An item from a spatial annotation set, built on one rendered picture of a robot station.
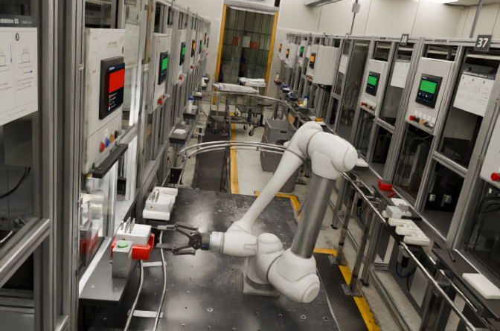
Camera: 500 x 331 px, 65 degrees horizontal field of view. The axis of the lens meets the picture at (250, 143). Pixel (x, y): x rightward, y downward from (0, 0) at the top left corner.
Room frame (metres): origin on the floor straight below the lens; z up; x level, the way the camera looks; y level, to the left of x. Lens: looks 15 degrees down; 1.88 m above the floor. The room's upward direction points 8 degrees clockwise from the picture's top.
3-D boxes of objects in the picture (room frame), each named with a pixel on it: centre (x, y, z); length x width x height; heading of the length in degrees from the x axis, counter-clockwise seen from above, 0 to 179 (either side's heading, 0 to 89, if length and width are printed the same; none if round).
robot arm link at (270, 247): (1.71, -0.16, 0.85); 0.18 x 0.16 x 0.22; 42
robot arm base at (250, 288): (1.73, -0.15, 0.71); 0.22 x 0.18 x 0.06; 5
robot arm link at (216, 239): (1.53, 0.08, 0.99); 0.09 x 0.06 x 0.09; 5
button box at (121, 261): (1.34, 0.44, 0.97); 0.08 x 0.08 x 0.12; 5
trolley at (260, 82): (8.76, 0.12, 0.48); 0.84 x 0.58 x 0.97; 13
